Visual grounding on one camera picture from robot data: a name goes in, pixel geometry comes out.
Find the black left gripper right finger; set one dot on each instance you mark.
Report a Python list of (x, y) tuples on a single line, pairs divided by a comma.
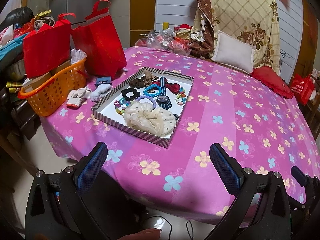
[(272, 218)]

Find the brown fabric scrunchie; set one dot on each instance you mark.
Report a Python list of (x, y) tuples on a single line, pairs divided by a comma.
[(138, 83)]

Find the red shopping bag right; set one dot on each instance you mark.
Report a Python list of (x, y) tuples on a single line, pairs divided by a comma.
[(302, 88)]

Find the cream dotted chiffon scrunchie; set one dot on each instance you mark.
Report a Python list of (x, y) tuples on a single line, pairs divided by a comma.
[(145, 118)]

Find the clear plastic snack bag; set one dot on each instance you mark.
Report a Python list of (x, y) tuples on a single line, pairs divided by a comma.
[(165, 40)]

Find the white fluffy sock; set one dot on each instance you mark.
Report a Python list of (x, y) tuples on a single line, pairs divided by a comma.
[(100, 92)]

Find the brown patterned blanket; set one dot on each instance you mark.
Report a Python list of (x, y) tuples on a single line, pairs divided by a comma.
[(202, 32)]

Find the red gift bag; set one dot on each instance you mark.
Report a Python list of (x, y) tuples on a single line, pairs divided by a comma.
[(47, 48), (98, 38)]

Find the red ruffled cushion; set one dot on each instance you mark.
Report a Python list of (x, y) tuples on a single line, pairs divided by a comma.
[(267, 76)]

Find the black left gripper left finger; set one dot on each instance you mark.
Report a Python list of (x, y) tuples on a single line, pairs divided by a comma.
[(56, 208)]

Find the striped white jewelry box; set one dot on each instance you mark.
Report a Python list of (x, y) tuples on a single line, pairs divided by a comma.
[(110, 109)]

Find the blue plastic hair claw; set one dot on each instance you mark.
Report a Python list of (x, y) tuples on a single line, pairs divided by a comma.
[(102, 80)]

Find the tan organza leopard bow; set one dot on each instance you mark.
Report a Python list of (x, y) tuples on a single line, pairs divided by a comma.
[(149, 78)]

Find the blue striped strap watch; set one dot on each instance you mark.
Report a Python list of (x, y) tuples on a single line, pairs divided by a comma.
[(162, 99)]

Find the orange plastic basket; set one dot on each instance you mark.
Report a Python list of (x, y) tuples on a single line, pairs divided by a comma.
[(50, 95)]

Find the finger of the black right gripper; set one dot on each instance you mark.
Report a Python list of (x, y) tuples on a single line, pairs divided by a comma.
[(304, 180)]

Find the black fabric scrunchie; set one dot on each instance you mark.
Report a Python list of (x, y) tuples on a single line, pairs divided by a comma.
[(130, 94)]

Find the beige floral quilt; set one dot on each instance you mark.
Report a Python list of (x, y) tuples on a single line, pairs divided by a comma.
[(254, 22)]

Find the cream work glove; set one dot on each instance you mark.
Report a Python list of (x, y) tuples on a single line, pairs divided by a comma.
[(75, 98)]

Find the red satin bow clip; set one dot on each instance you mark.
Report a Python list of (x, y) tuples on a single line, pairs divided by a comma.
[(173, 87)]

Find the white small pillow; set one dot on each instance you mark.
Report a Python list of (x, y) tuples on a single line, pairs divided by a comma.
[(231, 52)]

